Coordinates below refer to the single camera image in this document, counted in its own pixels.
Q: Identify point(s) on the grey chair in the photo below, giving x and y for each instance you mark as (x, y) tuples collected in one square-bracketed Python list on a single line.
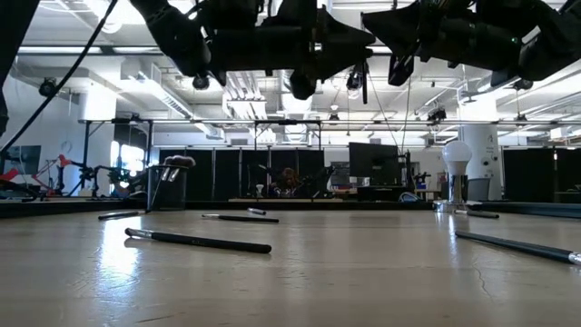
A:
[(479, 188)]

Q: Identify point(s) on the small white bulb lamp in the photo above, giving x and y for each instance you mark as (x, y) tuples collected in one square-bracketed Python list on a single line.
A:
[(259, 190)]

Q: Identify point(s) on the person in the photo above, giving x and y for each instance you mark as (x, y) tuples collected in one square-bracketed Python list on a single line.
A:
[(287, 181)]

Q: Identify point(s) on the white bulb chrome table lamp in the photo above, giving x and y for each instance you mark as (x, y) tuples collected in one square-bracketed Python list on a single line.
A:
[(457, 156)]

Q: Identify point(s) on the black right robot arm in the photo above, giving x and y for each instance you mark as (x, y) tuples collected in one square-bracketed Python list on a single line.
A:
[(554, 32)]

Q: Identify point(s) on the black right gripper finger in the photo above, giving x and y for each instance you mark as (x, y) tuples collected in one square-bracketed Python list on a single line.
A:
[(399, 32)]

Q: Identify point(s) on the black mesh pen cup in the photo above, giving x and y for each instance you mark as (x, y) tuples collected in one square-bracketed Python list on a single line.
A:
[(167, 193)]

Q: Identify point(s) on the black makeup brush silver ferrule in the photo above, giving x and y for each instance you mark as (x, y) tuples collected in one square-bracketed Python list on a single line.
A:
[(257, 211)]

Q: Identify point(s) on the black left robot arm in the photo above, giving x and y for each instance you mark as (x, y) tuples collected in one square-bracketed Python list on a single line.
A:
[(172, 32)]

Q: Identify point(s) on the thin black makeup brush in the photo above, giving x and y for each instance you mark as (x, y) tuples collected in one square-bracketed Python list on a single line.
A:
[(479, 214)]

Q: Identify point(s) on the white round column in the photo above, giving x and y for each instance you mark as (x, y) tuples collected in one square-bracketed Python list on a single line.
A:
[(483, 150)]

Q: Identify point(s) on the black curtain partition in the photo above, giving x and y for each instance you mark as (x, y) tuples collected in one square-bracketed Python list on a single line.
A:
[(227, 175), (526, 175)]

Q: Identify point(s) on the small black monitor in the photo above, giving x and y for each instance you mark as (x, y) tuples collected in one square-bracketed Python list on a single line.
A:
[(25, 159)]

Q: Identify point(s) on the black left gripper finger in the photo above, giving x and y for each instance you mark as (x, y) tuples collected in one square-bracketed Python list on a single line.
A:
[(345, 43)]

